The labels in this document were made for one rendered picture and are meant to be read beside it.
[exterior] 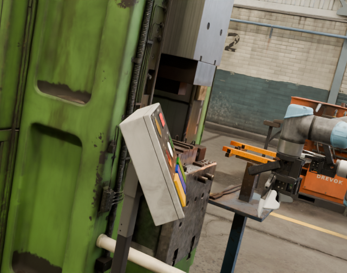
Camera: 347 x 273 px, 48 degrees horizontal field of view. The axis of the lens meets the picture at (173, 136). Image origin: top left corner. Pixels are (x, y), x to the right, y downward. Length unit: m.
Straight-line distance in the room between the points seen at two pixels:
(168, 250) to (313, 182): 3.70
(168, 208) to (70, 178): 0.67
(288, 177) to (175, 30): 0.72
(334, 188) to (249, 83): 4.67
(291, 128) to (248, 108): 8.11
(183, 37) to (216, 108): 7.97
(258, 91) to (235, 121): 0.88
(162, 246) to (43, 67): 0.87
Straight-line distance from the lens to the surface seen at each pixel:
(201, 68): 1.60
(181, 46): 1.54
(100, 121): 1.40
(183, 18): 1.56
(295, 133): 1.20
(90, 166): 1.45
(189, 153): 1.71
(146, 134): 0.96
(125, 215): 1.19
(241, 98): 9.34
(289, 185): 1.23
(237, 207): 2.01
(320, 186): 5.20
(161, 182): 0.98
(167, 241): 1.67
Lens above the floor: 1.33
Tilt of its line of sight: 10 degrees down
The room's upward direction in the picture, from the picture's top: 12 degrees clockwise
